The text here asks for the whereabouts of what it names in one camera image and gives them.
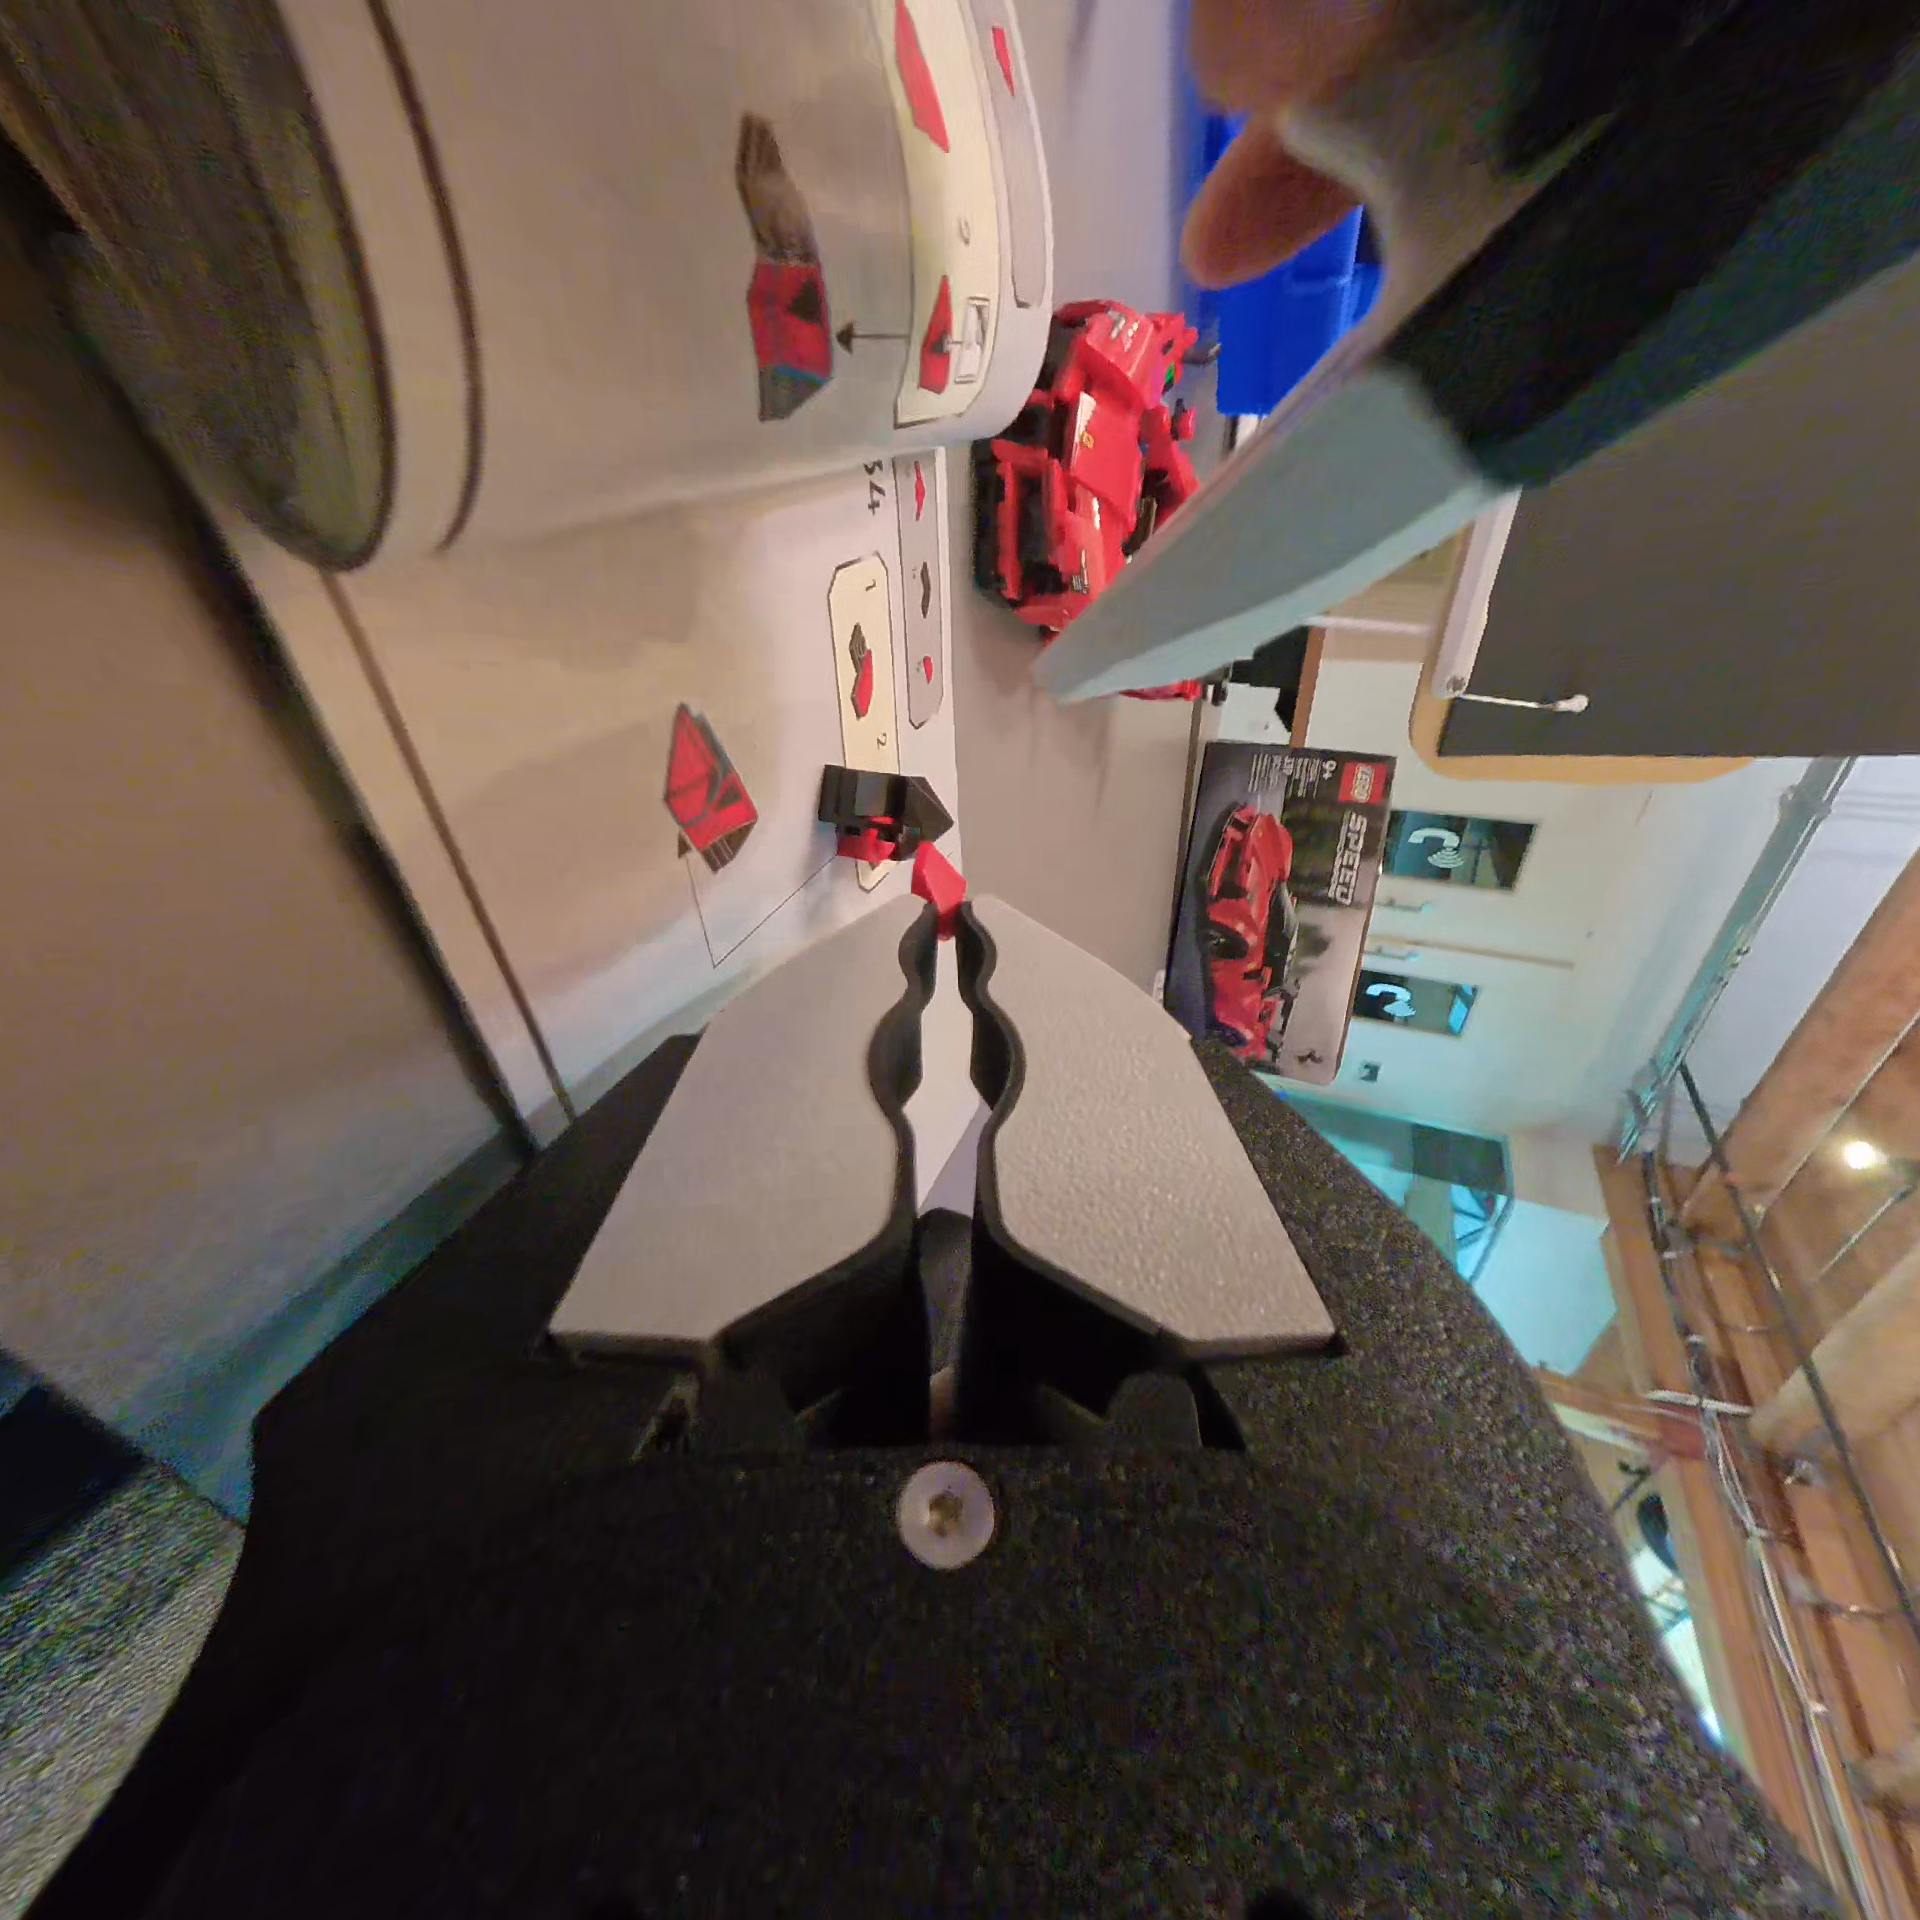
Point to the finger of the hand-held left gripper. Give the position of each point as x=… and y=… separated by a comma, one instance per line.
x=1274, y=555

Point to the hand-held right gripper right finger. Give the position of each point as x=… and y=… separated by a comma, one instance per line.
x=1140, y=1170

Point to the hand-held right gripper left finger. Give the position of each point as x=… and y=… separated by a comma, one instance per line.
x=750, y=1154

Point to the small red lego piece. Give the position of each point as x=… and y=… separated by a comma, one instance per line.
x=938, y=884

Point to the small black lego piece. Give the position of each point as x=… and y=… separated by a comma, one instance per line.
x=888, y=799

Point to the red lego car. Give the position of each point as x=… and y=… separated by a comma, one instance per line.
x=1072, y=450

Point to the lego set box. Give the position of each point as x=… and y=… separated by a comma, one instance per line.
x=1274, y=915

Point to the lego instruction booklet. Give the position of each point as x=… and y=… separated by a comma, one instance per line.
x=630, y=300

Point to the person's left hand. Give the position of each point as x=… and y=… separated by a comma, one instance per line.
x=1260, y=211

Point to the blue plastic bin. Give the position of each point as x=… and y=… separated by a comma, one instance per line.
x=1290, y=338

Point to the dark panel with white frame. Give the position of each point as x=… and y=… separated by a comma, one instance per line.
x=1725, y=601

